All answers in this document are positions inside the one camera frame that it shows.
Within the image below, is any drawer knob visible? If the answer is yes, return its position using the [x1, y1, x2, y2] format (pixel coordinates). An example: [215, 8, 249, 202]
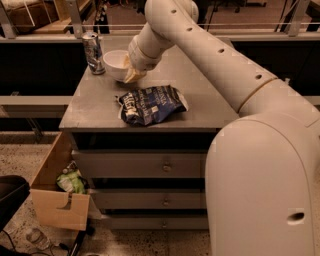
[162, 162, 172, 172]
[162, 198, 170, 207]

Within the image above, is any grey drawer cabinet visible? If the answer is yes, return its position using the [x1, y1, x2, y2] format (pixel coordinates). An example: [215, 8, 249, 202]
[60, 47, 238, 230]

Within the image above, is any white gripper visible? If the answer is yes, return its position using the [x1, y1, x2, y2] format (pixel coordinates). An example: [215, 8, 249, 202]
[123, 35, 162, 84]

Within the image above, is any green snack bag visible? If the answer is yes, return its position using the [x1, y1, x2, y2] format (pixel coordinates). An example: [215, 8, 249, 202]
[56, 171, 86, 194]

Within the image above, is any middle drawer knob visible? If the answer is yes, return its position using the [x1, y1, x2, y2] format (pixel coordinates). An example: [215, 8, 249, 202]
[162, 198, 170, 207]

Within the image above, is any top drawer knob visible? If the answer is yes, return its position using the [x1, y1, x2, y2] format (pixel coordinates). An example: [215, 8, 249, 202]
[162, 162, 172, 172]

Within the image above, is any white bowl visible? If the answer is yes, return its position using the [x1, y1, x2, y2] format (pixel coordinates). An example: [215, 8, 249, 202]
[103, 50, 128, 82]

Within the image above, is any cardboard box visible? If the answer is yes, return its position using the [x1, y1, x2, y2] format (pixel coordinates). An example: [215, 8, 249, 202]
[30, 133, 90, 231]

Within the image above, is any redbull can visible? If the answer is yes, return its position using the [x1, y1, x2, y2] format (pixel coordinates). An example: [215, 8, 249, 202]
[82, 31, 105, 75]

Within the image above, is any clear plastic bottle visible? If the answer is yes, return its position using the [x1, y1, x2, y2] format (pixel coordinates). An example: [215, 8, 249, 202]
[26, 228, 50, 251]

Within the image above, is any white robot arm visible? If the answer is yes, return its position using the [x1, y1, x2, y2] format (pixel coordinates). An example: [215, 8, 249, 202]
[127, 0, 320, 256]

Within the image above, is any blue chip bag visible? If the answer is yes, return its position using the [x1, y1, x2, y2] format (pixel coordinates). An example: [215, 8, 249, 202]
[116, 85, 189, 126]

